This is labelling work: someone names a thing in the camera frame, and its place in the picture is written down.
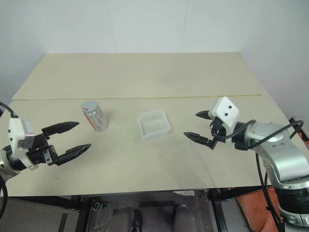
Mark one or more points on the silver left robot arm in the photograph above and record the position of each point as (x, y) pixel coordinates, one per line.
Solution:
(7, 166)

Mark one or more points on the dark rounded shape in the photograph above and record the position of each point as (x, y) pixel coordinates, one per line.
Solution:
(124, 218)
(184, 218)

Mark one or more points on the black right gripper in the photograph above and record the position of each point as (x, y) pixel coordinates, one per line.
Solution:
(218, 129)

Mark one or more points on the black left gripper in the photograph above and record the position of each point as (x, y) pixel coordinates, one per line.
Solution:
(39, 152)

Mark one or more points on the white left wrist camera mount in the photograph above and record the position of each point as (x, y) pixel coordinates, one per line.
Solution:
(15, 135)

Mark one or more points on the small green connector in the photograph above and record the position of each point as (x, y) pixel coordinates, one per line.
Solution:
(97, 206)

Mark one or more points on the black table frame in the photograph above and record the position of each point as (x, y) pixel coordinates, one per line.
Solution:
(217, 210)

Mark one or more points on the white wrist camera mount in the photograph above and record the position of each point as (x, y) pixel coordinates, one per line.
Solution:
(225, 108)
(15, 135)

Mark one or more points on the orange cloth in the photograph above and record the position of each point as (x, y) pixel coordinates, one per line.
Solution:
(253, 205)

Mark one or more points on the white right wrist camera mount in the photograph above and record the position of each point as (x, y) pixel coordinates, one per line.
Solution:
(225, 108)

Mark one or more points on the translucent square plastic container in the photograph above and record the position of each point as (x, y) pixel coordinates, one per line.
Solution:
(154, 125)

